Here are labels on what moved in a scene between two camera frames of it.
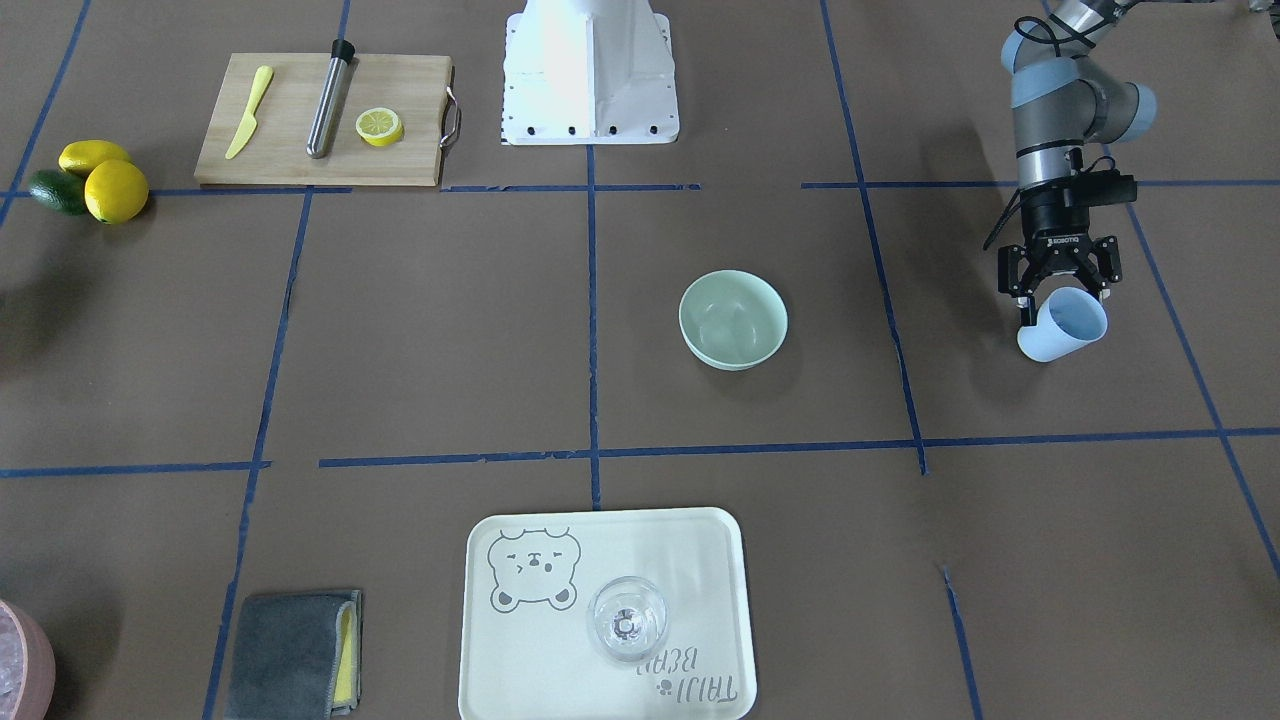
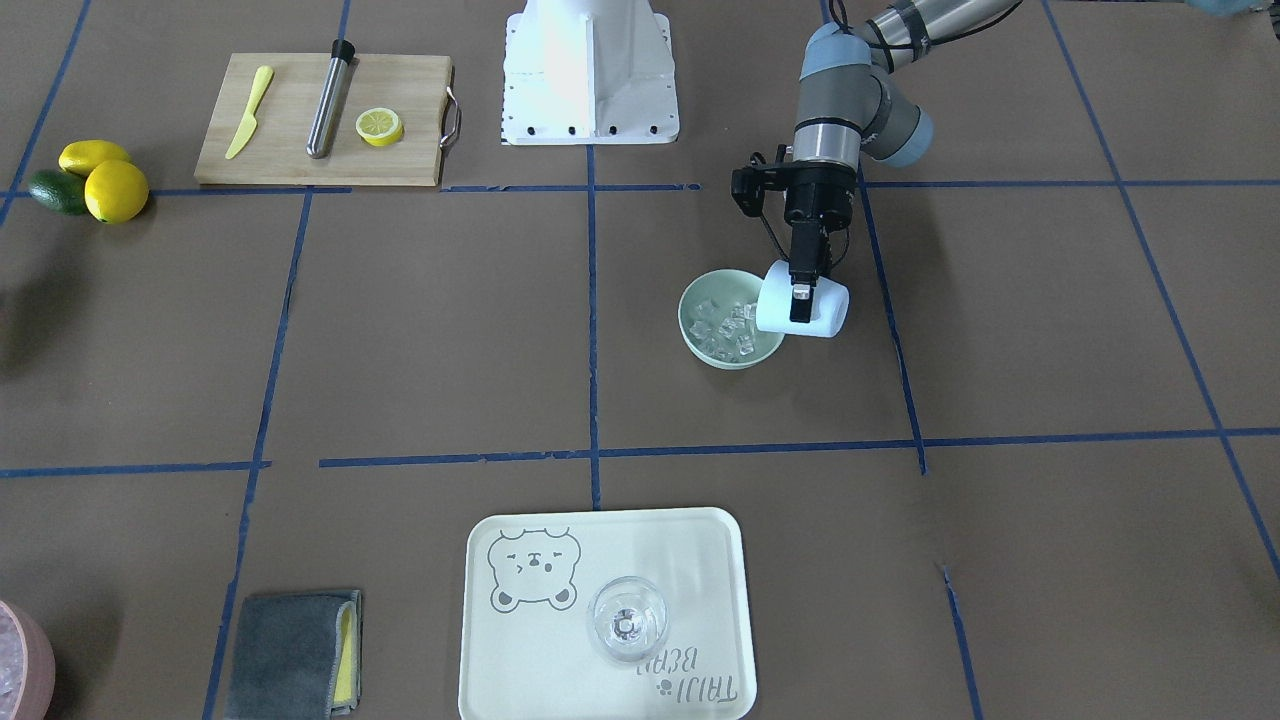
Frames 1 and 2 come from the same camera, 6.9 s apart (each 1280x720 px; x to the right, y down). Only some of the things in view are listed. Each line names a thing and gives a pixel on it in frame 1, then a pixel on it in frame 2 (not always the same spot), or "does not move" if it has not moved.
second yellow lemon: (84, 157) does not move
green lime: (60, 190) does not move
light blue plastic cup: (1071, 318) → (830, 304)
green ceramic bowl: (732, 320) does not move
